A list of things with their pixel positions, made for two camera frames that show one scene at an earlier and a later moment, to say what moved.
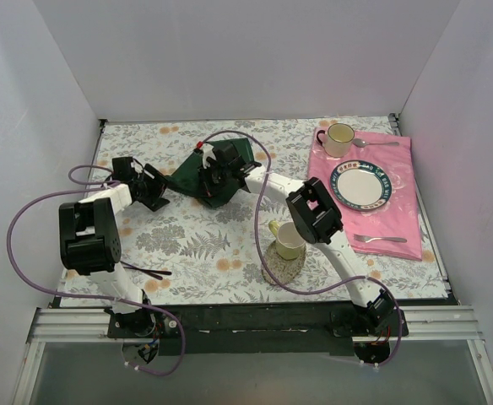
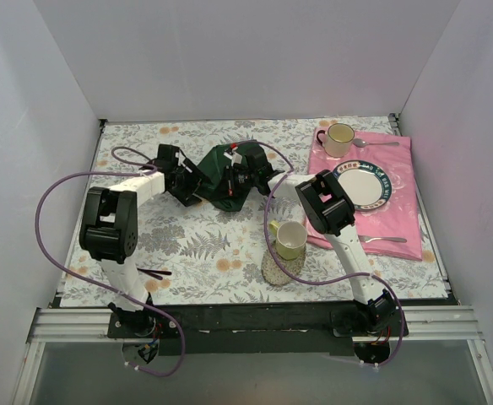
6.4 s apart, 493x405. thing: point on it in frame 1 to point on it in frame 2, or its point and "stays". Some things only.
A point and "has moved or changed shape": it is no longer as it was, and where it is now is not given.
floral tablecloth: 246,251 stays
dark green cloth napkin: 186,177 has moved or changed shape
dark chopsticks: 156,272 stays
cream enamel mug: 338,140 stays
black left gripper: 156,188 to 192,191
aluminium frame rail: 89,325 stays
